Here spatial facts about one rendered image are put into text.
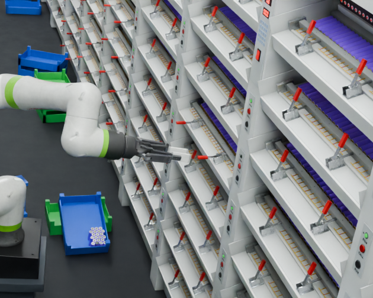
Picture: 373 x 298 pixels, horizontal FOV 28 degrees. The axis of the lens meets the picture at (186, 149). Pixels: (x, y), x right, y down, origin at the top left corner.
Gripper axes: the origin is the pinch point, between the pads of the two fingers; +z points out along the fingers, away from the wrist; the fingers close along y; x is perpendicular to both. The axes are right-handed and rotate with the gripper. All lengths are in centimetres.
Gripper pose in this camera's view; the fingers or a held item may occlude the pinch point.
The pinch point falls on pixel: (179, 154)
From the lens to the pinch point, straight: 247.7
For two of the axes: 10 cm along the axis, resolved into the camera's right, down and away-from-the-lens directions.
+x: 3.0, -8.7, -3.9
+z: 9.1, 1.4, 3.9
